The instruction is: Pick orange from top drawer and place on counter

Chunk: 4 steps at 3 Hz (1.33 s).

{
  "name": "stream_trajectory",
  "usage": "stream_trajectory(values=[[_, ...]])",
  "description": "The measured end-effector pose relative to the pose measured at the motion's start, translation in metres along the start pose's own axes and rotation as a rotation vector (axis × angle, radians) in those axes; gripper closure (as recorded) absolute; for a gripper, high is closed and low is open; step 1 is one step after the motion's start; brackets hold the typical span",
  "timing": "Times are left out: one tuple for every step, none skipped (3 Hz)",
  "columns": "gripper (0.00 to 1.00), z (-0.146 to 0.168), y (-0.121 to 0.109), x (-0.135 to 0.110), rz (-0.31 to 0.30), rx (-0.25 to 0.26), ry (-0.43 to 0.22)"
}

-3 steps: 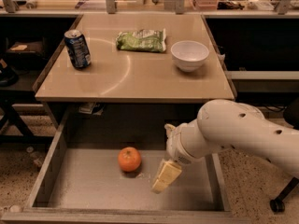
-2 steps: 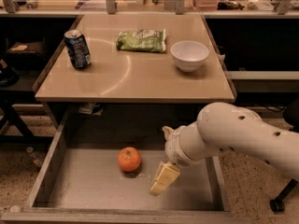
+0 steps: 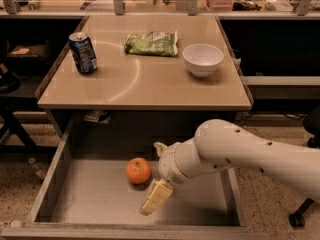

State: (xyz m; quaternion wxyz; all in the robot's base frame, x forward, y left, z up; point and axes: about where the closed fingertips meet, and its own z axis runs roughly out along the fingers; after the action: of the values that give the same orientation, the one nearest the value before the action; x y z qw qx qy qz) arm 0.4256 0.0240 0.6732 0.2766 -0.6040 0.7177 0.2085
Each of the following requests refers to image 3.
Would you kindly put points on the beige counter cabinet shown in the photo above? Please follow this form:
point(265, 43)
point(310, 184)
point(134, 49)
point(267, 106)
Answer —
point(147, 83)

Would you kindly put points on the white bowl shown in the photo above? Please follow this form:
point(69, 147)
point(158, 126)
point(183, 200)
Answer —
point(202, 60)

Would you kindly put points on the green chip bag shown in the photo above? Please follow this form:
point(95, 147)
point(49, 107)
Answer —
point(152, 44)

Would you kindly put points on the paper tag under counter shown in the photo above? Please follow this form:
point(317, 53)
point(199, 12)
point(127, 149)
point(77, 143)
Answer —
point(97, 116)

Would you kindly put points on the open grey drawer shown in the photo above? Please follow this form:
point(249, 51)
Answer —
point(86, 194)

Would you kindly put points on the blue soda can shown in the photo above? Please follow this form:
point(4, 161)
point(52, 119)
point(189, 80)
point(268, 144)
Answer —
point(83, 52)

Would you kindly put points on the orange fruit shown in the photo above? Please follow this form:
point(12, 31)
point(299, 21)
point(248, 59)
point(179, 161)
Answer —
point(138, 170)

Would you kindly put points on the black stand left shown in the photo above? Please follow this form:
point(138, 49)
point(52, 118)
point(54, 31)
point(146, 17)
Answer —
point(18, 95)

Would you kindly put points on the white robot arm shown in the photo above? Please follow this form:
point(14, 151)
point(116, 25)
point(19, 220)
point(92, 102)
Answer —
point(219, 145)

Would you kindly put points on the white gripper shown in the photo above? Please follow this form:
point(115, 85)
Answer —
point(168, 167)

